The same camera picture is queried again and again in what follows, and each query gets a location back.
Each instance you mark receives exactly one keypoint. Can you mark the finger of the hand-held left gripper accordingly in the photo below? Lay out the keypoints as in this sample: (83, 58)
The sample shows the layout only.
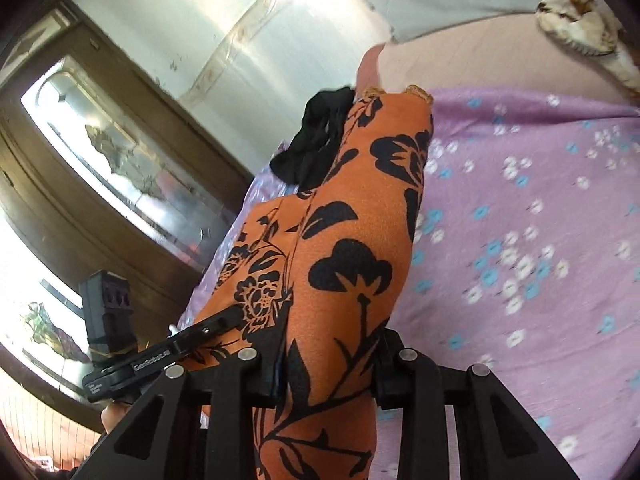
(222, 322)

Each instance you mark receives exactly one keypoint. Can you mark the pink mattress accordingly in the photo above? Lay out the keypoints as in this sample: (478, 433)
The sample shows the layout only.
(475, 60)

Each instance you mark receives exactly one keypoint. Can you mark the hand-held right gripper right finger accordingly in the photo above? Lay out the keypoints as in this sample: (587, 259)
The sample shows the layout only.
(395, 375)

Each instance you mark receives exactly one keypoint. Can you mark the person's left hand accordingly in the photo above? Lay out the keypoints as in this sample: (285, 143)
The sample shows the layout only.
(116, 417)

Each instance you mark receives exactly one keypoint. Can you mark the purple floral bedsheet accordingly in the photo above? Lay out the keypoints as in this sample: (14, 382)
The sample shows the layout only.
(525, 210)

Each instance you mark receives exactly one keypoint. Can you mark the cream patterned cloth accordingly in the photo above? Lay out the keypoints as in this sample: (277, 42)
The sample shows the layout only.
(575, 20)

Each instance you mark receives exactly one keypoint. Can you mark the wooden cabinet with glass doors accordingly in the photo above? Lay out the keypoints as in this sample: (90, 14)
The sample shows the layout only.
(60, 170)

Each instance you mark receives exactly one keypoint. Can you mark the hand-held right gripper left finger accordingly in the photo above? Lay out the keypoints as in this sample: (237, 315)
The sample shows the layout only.
(250, 380)

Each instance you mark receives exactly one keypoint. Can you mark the orange black floral garment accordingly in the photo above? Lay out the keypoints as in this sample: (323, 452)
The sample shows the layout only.
(350, 210)

